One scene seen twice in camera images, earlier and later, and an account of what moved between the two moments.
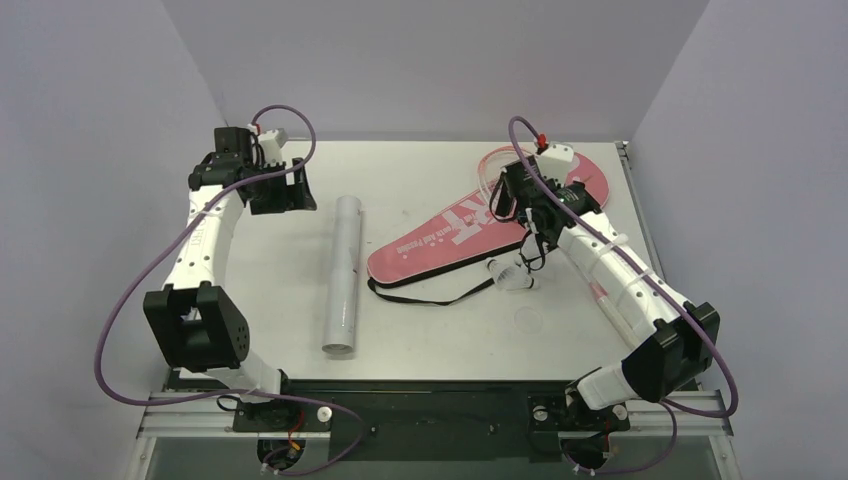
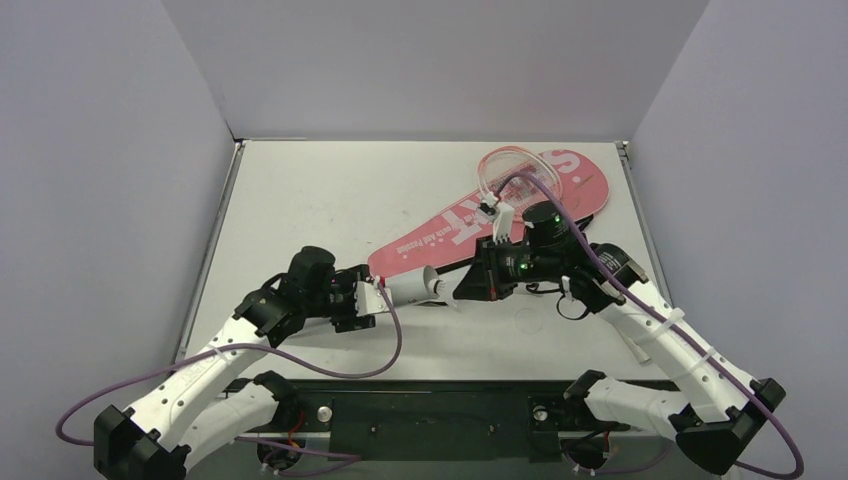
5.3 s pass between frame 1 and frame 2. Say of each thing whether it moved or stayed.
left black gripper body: moved
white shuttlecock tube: moved
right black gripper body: moved
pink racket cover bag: stayed
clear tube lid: stayed
